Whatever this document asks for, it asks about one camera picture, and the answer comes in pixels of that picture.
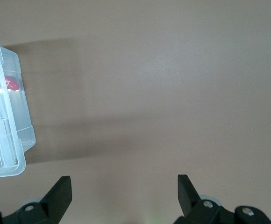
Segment brown table cover sheet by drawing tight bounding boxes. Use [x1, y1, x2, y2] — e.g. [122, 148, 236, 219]
[0, 0, 271, 224]

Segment clear plastic storage box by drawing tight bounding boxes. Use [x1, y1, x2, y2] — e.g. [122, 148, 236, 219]
[0, 46, 37, 154]

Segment small red block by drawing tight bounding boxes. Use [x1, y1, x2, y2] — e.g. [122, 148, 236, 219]
[4, 76, 19, 92]

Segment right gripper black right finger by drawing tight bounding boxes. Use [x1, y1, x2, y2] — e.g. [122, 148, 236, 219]
[174, 174, 271, 224]

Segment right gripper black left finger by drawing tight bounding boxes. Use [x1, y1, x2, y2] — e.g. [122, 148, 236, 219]
[0, 176, 72, 224]

